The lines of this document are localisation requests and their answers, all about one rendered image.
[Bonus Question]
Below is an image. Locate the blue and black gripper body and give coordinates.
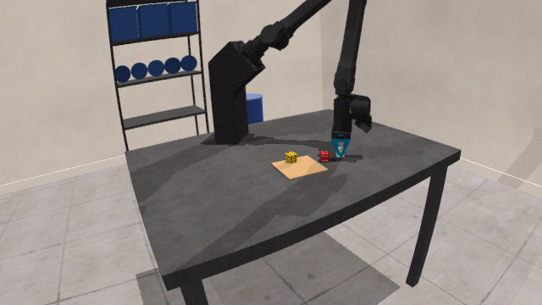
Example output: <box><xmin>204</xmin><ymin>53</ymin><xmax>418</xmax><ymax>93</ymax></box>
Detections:
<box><xmin>331</xmin><ymin>114</ymin><xmax>351</xmax><ymax>139</ymax></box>

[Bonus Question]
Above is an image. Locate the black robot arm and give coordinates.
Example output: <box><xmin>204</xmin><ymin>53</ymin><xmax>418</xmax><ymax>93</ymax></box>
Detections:
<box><xmin>237</xmin><ymin>0</ymin><xmax>372</xmax><ymax>133</ymax></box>

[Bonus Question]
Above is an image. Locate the red die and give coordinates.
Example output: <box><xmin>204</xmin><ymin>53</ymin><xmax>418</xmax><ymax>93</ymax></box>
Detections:
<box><xmin>320</xmin><ymin>152</ymin><xmax>329</xmax><ymax>162</ymax></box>

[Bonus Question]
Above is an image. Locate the peach flat mat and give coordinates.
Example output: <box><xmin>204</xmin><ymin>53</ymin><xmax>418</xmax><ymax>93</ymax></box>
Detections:
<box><xmin>271</xmin><ymin>156</ymin><xmax>328</xmax><ymax>180</ymax></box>

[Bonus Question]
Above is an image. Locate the yellow die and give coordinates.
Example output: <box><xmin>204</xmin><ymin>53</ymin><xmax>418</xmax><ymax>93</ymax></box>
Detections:
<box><xmin>285</xmin><ymin>152</ymin><xmax>297</xmax><ymax>164</ymax></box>

